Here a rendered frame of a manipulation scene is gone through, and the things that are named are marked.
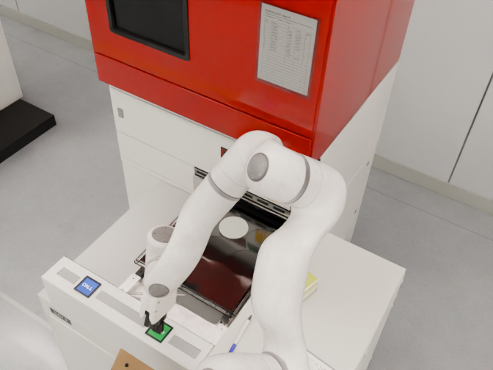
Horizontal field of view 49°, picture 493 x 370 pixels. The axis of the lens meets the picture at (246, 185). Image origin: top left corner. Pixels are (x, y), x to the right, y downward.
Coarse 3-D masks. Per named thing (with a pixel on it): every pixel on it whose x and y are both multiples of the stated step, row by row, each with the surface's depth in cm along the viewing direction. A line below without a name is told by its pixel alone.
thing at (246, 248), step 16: (256, 224) 186; (208, 240) 180; (224, 240) 180; (240, 240) 180; (256, 240) 181; (144, 256) 174; (208, 256) 175; (224, 256) 175; (240, 256) 176; (256, 256) 176; (192, 272) 170; (208, 272) 170; (224, 272) 171; (240, 272) 171; (192, 288) 166; (208, 288) 166; (224, 288) 167; (240, 288) 167; (224, 304) 162
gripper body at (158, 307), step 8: (144, 296) 136; (168, 296) 138; (176, 296) 144; (144, 304) 136; (152, 304) 135; (160, 304) 136; (168, 304) 140; (144, 312) 138; (152, 312) 136; (160, 312) 138; (152, 320) 138
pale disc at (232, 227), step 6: (222, 222) 185; (228, 222) 186; (234, 222) 186; (240, 222) 186; (246, 222) 186; (222, 228) 184; (228, 228) 184; (234, 228) 184; (240, 228) 184; (246, 228) 184; (222, 234) 182; (228, 234) 182; (234, 234) 182; (240, 234) 182
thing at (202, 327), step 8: (136, 288) 168; (144, 288) 168; (136, 296) 166; (176, 304) 164; (168, 312) 162; (176, 312) 162; (184, 312) 162; (192, 312) 162; (176, 320) 160; (184, 320) 160; (192, 320) 160; (200, 320) 160; (192, 328) 158; (200, 328) 159; (208, 328) 159; (200, 336) 157; (208, 336) 157
